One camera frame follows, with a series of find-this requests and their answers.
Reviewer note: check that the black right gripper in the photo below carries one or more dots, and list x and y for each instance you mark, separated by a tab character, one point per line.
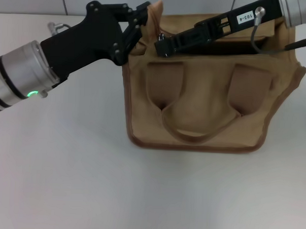
251	17

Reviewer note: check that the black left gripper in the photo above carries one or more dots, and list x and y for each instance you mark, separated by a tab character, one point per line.
90	40

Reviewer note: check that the silver zipper pull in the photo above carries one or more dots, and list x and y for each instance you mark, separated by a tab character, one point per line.
161	36

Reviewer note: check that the khaki canvas food bag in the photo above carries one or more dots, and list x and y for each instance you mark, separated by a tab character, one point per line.
207	96

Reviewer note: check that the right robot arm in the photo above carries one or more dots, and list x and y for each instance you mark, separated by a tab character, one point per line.
297	11

